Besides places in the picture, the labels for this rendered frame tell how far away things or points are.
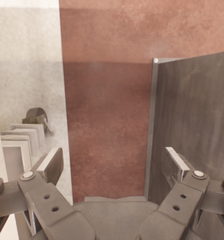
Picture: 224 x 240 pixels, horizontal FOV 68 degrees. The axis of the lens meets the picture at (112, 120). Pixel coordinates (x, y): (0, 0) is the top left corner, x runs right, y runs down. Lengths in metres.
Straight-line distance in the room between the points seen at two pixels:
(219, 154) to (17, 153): 0.73
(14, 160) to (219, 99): 0.78
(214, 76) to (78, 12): 0.78
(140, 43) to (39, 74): 0.61
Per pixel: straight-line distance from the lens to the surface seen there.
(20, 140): 0.79
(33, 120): 0.97
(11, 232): 0.39
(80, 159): 1.18
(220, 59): 0.52
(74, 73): 1.03
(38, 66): 1.10
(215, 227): 0.59
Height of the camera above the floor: 1.02
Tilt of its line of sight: 74 degrees down
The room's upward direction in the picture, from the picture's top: 177 degrees clockwise
